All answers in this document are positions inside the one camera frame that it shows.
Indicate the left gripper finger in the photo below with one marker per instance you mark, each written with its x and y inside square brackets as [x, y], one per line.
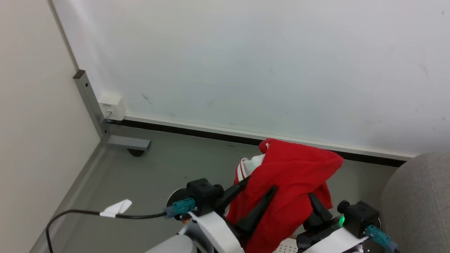
[258, 211]
[232, 192]

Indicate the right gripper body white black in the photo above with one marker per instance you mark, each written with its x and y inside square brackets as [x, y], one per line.
[323, 239]

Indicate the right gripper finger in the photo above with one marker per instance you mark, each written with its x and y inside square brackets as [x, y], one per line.
[320, 209]

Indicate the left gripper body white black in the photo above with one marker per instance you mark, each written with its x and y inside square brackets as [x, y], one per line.
[218, 232]

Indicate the red clothing with white lining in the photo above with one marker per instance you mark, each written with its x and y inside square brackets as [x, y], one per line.
[291, 175]

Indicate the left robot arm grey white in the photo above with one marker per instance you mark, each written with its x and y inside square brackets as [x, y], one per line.
[172, 246]

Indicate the white perforated laundry basket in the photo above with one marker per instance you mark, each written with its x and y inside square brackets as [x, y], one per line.
[286, 246]

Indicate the black and white baseboard strip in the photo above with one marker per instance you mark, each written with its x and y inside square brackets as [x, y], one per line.
[218, 131]

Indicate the grey fabric sofa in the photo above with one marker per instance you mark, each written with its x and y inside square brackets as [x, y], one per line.
[418, 203]

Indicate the black caster wheel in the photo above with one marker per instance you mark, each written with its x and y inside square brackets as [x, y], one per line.
[136, 152]

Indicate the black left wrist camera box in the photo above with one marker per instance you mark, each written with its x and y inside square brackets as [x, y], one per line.
[203, 195]

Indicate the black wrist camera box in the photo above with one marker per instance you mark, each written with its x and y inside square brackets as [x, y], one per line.
[360, 216]
[203, 195]

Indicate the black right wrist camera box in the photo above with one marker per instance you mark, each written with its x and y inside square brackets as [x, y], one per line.
[360, 216]

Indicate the white wall socket box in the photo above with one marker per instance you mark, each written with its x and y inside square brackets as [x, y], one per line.
[113, 106]

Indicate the grey metal frame post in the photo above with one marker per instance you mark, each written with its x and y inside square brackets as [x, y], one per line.
[92, 105]

